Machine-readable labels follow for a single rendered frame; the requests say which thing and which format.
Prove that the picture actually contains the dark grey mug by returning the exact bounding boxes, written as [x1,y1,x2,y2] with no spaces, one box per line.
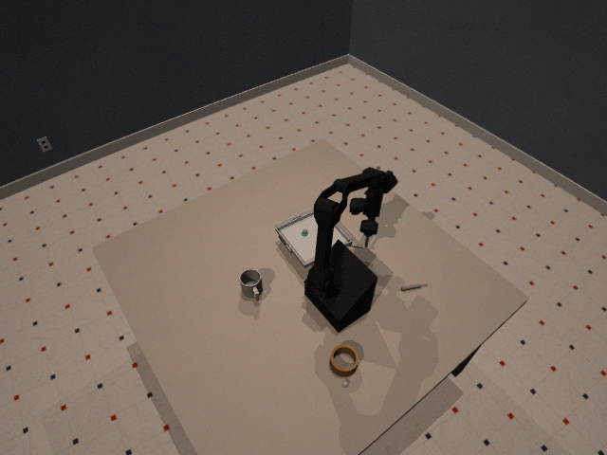
[240,269,263,301]

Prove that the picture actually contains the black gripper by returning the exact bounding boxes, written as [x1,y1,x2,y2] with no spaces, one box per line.
[359,200,381,235]

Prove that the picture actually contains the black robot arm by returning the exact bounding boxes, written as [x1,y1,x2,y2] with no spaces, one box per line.
[307,167,397,300]

